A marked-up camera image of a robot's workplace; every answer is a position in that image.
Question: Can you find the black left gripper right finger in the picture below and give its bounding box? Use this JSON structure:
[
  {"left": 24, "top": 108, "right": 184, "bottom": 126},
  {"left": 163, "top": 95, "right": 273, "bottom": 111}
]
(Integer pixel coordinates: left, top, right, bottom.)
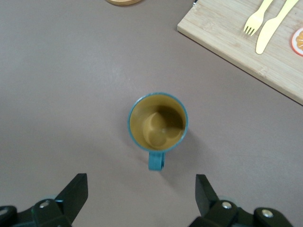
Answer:
[{"left": 189, "top": 174, "right": 294, "bottom": 227}]

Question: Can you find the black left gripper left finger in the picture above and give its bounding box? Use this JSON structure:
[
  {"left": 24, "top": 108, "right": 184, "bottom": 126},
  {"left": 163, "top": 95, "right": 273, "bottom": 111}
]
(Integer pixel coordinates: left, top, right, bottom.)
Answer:
[{"left": 0, "top": 173, "right": 89, "bottom": 227}]

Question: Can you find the wooden mug rack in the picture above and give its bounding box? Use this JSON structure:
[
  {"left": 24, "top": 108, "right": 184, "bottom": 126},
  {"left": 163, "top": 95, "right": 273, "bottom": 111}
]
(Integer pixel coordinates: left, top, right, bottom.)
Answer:
[{"left": 105, "top": 0, "right": 147, "bottom": 7}]

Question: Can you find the orange slice toy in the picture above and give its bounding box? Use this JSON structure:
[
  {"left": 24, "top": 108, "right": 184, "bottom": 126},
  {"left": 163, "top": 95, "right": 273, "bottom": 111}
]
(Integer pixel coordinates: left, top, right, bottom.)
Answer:
[{"left": 291, "top": 27, "right": 303, "bottom": 57}]

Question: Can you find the bamboo cutting board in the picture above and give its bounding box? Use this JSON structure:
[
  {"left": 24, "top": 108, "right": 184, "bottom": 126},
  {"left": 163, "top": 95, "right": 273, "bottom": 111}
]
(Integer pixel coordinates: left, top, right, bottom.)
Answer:
[{"left": 177, "top": 0, "right": 303, "bottom": 106}]

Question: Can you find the yellow plastic fork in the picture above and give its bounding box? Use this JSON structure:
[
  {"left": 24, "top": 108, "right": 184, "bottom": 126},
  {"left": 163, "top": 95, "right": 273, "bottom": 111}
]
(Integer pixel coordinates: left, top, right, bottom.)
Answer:
[{"left": 243, "top": 0, "right": 274, "bottom": 36}]

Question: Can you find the yellow plastic knife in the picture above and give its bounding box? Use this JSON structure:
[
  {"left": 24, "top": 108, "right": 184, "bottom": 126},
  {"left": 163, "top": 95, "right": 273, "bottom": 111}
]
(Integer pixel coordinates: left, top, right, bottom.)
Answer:
[{"left": 255, "top": 0, "right": 299, "bottom": 55}]

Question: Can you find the teal mug with yellow inside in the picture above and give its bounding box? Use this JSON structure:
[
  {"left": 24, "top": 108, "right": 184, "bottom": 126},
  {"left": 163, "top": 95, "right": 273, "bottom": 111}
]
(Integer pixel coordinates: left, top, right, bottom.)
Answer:
[{"left": 128, "top": 92, "right": 189, "bottom": 172}]

